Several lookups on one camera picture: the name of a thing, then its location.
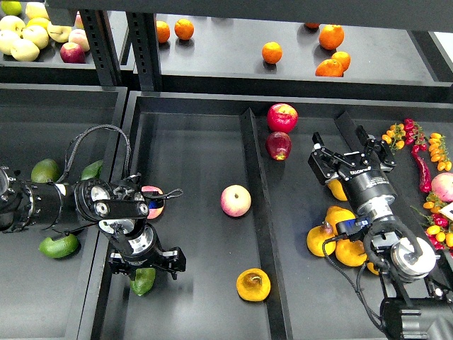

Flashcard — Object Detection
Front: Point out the dark avocado top right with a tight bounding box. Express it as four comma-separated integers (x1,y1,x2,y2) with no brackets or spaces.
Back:
81,159,103,181

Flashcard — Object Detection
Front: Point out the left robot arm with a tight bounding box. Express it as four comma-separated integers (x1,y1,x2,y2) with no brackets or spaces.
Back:
1,124,186,279

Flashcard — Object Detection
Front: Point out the red apple on shelf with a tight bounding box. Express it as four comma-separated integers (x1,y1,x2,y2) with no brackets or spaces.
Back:
59,42,86,64

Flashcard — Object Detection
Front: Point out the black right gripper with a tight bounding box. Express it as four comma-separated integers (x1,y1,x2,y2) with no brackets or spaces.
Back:
308,125,396,213

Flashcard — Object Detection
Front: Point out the pink peach right edge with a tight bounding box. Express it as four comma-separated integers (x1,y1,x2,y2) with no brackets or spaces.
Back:
431,172,453,203

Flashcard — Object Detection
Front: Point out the yellow pear with stem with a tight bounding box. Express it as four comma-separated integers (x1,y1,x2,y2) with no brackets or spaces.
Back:
327,179,348,202

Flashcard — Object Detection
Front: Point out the orange on shelf back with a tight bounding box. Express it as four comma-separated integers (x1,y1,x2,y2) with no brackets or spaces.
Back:
304,23,320,29

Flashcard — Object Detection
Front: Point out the orange on shelf centre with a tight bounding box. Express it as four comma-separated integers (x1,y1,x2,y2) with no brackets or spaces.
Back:
261,42,283,64

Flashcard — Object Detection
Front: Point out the green avocado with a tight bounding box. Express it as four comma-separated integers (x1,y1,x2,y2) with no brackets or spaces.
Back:
31,159,61,183
130,268,156,296
38,234,79,259

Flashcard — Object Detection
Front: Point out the dark red apple lower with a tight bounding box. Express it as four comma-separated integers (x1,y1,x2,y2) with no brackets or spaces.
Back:
265,132,292,161

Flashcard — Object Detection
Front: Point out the orange on shelf front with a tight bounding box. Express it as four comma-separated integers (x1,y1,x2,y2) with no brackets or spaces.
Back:
315,59,344,77

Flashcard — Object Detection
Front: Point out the pink apple centre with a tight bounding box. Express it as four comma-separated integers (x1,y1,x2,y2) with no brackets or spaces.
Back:
220,185,251,217

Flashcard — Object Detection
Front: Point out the large orange on shelf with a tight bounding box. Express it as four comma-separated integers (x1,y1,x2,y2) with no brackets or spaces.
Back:
319,24,345,50

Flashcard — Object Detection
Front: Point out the mixed cherry tomatoes lower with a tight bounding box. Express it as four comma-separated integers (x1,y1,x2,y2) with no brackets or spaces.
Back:
411,191,452,254

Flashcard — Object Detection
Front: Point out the orange on shelf left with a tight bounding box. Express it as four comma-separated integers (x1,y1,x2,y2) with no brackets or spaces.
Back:
156,21,171,44

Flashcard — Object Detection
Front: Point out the orange cherry tomato bunch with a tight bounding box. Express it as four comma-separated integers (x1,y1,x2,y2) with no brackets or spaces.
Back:
382,123,406,152

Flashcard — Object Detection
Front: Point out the red cherry tomato bunch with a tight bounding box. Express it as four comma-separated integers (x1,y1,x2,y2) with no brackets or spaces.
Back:
403,118,428,152

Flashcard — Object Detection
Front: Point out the black bin divider left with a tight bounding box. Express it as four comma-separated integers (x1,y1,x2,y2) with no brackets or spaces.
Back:
239,108,293,339

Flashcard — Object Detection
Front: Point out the orange tomato bunch right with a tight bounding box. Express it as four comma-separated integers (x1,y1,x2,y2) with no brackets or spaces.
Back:
428,132,452,171

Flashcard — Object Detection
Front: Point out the red chili pepper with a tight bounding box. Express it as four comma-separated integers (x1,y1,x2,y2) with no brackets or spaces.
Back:
411,144,432,193

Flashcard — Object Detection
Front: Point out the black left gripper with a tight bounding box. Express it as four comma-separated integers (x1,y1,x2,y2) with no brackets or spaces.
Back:
108,223,186,280

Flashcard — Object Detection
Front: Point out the orange on shelf right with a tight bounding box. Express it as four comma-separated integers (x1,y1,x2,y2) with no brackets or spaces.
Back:
331,51,351,72

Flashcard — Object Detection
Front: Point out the black shelf upright left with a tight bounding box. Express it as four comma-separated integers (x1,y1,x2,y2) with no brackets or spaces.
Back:
79,9,122,86

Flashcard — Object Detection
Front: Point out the pink apple on shelf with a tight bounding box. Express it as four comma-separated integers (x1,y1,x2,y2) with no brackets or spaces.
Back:
68,28,90,52

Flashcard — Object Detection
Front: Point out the white price label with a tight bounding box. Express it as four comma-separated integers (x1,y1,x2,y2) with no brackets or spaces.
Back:
440,203,453,220

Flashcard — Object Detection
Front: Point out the black shelf upright right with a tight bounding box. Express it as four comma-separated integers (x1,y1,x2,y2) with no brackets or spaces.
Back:
126,12,163,92

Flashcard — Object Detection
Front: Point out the green avocado bottom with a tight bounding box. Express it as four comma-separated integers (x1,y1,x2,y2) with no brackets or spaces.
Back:
38,234,79,259

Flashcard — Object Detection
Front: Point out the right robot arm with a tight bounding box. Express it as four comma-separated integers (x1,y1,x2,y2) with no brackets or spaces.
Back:
309,126,452,339

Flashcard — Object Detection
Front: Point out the pink apple left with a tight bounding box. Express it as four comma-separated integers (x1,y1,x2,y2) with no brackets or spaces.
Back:
142,186,164,220

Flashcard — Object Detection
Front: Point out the red apple upper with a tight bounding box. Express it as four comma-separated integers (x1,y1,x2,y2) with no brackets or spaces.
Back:
267,103,299,134

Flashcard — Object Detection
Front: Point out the black shelf upright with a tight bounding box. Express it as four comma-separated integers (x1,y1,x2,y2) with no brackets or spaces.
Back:
126,12,163,92
79,9,122,86

